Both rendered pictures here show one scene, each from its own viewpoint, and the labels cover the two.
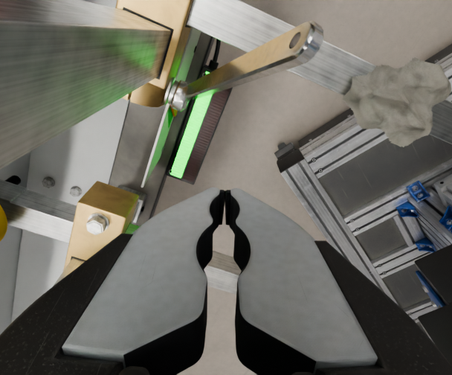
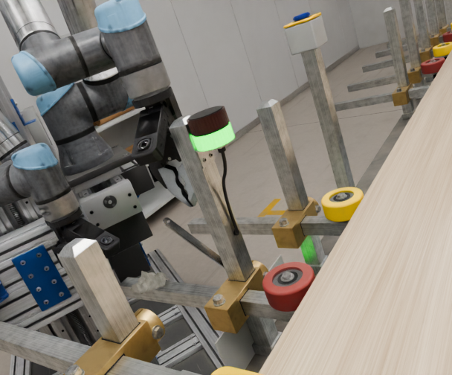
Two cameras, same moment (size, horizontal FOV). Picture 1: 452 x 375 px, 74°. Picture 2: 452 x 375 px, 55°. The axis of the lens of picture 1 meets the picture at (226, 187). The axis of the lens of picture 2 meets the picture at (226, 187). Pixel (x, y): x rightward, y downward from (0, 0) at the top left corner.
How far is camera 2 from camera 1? 70 cm
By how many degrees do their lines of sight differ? 45
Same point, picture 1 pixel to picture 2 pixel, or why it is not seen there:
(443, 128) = (134, 280)
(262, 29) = (195, 291)
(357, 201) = (188, 362)
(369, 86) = (159, 281)
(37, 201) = (323, 229)
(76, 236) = (297, 217)
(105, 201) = (284, 234)
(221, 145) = not seen: outside the picture
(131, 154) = not seen: hidden behind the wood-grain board
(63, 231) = (308, 219)
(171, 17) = (227, 283)
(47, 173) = not seen: hidden behind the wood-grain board
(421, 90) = (140, 285)
